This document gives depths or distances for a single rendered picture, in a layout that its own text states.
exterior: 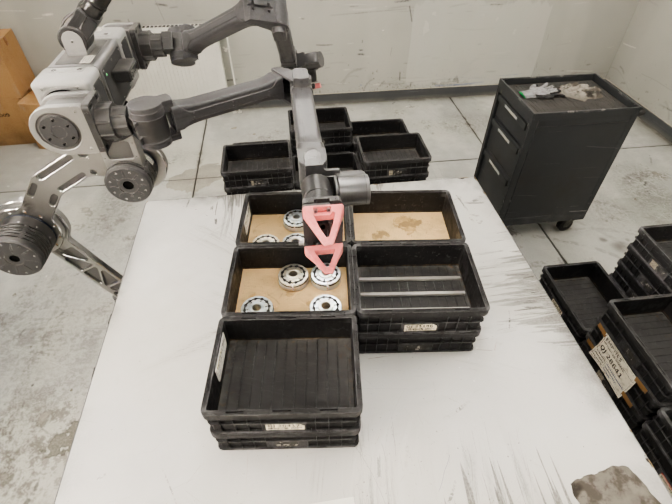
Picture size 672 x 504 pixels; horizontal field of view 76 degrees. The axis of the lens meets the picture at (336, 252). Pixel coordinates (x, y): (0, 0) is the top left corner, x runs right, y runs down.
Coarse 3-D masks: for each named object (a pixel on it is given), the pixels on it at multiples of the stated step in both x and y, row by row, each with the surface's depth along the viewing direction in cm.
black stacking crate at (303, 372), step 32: (288, 320) 125; (320, 320) 126; (256, 352) 129; (288, 352) 129; (320, 352) 129; (352, 352) 124; (224, 384) 121; (256, 384) 121; (288, 384) 121; (320, 384) 121; (352, 384) 121
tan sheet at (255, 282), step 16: (256, 272) 152; (272, 272) 152; (240, 288) 146; (256, 288) 146; (272, 288) 146; (304, 288) 146; (336, 288) 146; (240, 304) 142; (288, 304) 142; (304, 304) 142
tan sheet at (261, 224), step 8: (256, 216) 174; (264, 216) 174; (272, 216) 174; (280, 216) 174; (256, 224) 170; (264, 224) 170; (272, 224) 170; (280, 224) 170; (256, 232) 167; (264, 232) 167; (272, 232) 167; (280, 232) 167; (288, 232) 167; (296, 232) 167; (248, 240) 164; (280, 240) 164; (344, 240) 164
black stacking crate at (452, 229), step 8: (376, 200) 171; (384, 200) 171; (392, 200) 171; (400, 200) 171; (408, 200) 171; (416, 200) 171; (424, 200) 172; (432, 200) 172; (440, 200) 172; (360, 208) 174; (368, 208) 174; (376, 208) 174; (384, 208) 174; (392, 208) 174; (400, 208) 174; (408, 208) 174; (416, 208) 174; (424, 208) 174; (432, 208) 174; (440, 208) 175; (448, 208) 166; (448, 216) 166; (448, 224) 166; (456, 224) 156; (448, 232) 166; (456, 232) 156
